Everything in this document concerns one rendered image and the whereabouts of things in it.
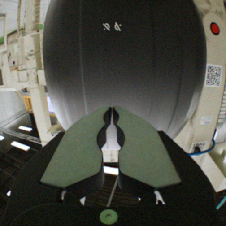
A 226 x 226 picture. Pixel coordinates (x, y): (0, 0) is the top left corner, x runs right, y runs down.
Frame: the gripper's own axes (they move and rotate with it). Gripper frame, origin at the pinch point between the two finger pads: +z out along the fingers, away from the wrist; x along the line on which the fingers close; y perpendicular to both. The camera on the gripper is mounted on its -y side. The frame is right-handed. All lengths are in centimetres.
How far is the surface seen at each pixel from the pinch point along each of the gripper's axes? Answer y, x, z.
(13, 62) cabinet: 33, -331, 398
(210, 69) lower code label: 1.5, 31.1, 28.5
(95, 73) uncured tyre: -0.9, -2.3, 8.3
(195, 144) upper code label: 29.5, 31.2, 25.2
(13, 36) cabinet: -52, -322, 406
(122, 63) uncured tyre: -2.2, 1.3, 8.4
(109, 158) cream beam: 60, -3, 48
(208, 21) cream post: -14.4, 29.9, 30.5
